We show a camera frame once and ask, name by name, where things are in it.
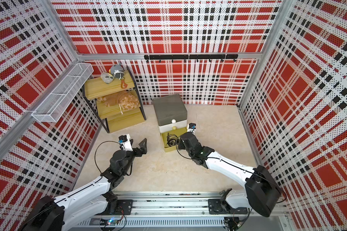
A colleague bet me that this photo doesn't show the yellow bottom drawer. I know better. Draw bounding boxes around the yellow bottom drawer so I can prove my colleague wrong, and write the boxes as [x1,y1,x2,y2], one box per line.
[161,128,187,152]

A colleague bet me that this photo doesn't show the black braided earphones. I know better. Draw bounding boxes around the black braided earphones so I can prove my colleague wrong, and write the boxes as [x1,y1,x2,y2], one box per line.
[167,137,178,147]

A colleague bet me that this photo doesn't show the white drawer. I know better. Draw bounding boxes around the white drawer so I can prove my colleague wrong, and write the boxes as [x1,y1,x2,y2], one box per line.
[159,119,188,133]

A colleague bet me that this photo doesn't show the grey top drawer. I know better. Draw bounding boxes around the grey top drawer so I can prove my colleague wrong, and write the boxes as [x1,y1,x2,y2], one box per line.
[153,94,188,126]

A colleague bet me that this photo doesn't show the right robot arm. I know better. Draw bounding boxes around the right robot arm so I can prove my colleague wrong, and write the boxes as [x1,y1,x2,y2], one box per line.
[177,132,283,217]

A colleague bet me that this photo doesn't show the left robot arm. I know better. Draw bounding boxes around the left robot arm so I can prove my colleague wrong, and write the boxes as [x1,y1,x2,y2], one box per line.
[20,135,147,231]

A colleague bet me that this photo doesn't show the three-drawer storage cabinet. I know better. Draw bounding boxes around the three-drawer storage cabinet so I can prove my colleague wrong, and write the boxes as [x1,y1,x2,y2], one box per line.
[153,94,188,152]

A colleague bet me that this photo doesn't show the wooden three-tier shelf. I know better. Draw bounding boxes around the wooden three-tier shelf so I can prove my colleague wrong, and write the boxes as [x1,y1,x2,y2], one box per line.
[82,64,147,133]

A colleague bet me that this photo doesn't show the brown plush bear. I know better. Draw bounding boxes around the brown plush bear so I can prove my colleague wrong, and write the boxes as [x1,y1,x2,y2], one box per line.
[97,90,140,112]

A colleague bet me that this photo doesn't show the orange carabiner toy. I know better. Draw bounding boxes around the orange carabiner toy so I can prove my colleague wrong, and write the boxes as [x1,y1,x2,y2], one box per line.
[121,80,128,89]

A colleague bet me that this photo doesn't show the green circuit board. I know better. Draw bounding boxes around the green circuit board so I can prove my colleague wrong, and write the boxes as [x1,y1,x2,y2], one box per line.
[104,219,120,226]

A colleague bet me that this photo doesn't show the white crumpled plush toy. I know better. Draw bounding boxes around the white crumpled plush toy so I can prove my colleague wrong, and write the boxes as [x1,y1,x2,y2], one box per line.
[100,72,114,84]

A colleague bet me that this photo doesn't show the grey plush toy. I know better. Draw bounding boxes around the grey plush toy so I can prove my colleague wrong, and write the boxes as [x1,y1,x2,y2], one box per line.
[109,64,125,80]

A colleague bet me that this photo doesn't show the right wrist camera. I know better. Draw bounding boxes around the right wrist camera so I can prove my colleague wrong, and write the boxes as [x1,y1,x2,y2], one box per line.
[187,123,196,134]

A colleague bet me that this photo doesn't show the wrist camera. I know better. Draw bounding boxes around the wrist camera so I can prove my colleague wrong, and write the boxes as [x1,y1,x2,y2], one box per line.
[187,123,196,134]
[119,134,133,152]

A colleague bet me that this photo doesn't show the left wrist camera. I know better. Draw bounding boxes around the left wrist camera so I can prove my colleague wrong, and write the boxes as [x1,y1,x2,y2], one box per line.
[119,134,133,152]

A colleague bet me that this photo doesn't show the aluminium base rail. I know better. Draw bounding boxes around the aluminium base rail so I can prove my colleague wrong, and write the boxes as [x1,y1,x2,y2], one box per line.
[73,192,293,231]

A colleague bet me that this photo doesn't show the black wall hook rail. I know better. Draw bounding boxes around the black wall hook rail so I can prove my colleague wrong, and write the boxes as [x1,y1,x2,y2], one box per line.
[144,54,239,62]

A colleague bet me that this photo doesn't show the white wire mesh basket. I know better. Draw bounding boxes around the white wire mesh basket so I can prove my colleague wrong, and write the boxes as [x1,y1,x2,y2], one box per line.
[31,63,93,123]

